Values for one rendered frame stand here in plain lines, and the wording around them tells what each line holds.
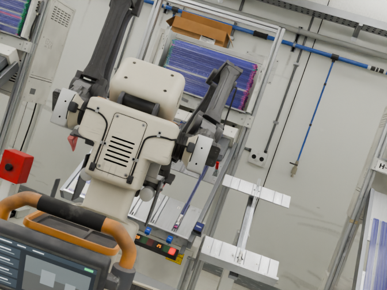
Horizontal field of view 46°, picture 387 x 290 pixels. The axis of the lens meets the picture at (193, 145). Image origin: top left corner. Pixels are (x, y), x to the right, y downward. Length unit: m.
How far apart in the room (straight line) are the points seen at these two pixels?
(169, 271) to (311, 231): 1.85
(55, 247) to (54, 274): 0.07
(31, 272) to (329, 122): 3.32
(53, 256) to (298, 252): 3.32
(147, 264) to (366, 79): 2.48
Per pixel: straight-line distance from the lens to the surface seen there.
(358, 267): 2.31
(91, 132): 1.35
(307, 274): 4.18
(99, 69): 1.59
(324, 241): 4.13
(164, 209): 2.26
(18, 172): 2.60
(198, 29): 3.01
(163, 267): 2.55
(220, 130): 1.52
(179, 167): 2.43
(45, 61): 3.32
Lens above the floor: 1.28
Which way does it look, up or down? 3 degrees down
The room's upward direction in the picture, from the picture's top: 19 degrees clockwise
